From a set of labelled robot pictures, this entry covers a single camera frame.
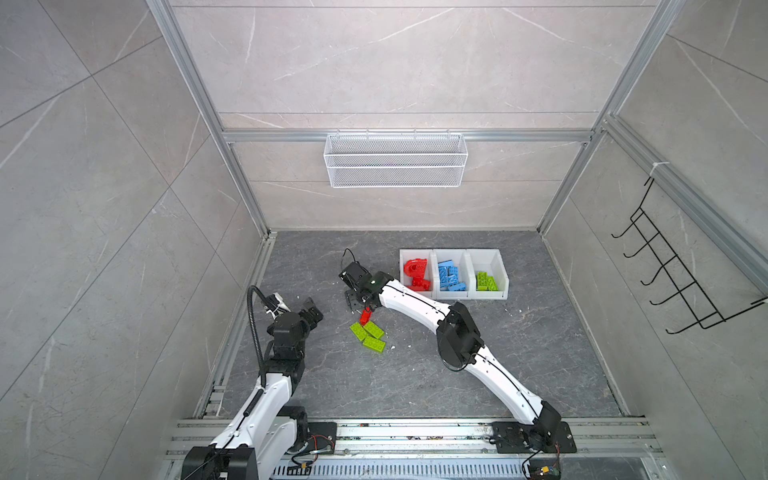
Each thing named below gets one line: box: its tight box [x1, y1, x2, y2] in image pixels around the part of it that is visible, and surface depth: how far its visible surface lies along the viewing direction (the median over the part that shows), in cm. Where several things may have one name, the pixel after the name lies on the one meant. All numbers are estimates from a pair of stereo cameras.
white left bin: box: [399, 249, 437, 301], surface depth 105 cm
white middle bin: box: [432, 249, 472, 300], surface depth 102 cm
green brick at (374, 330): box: [363, 321, 385, 339], surface depth 92 cm
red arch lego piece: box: [403, 258, 428, 279], surface depth 106 cm
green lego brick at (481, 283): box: [475, 277, 488, 291], surface depth 103 cm
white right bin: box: [466, 249, 509, 300], surface depth 103 cm
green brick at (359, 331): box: [349, 322, 369, 342], surface depth 93 cm
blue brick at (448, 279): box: [439, 270, 459, 285], surface depth 102 cm
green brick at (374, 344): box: [363, 336, 387, 353], surface depth 90 cm
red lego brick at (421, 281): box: [412, 276, 431, 290], surface depth 103 cm
